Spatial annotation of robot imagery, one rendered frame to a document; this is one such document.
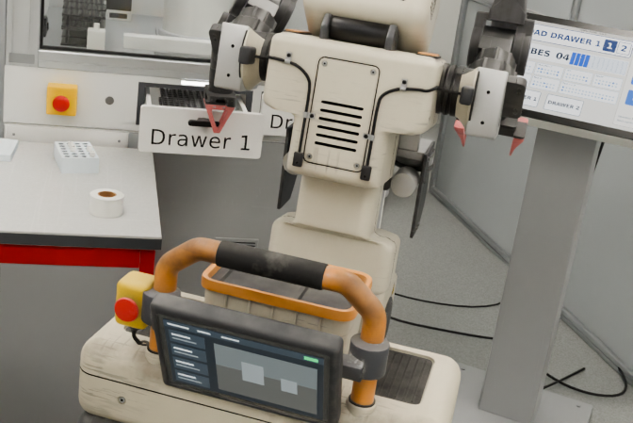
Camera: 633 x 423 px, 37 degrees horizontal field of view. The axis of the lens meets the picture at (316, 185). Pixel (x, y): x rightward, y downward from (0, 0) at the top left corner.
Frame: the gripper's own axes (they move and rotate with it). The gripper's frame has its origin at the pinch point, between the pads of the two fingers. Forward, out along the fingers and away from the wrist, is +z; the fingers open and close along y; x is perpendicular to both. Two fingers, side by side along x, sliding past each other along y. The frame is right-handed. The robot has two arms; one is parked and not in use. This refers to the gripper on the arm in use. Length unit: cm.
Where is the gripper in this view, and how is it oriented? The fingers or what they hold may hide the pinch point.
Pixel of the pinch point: (217, 128)
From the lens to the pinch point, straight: 220.1
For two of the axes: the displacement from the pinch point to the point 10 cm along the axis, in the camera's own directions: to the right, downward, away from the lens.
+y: -1.8, -3.5, 9.2
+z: -1.3, 9.3, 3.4
